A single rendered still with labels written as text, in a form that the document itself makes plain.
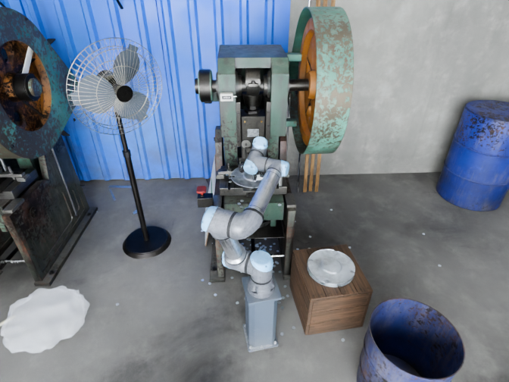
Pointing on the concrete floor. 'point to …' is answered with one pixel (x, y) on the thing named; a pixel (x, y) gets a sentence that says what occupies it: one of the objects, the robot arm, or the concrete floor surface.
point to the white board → (211, 188)
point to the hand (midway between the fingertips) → (253, 180)
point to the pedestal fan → (141, 102)
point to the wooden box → (328, 296)
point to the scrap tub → (410, 344)
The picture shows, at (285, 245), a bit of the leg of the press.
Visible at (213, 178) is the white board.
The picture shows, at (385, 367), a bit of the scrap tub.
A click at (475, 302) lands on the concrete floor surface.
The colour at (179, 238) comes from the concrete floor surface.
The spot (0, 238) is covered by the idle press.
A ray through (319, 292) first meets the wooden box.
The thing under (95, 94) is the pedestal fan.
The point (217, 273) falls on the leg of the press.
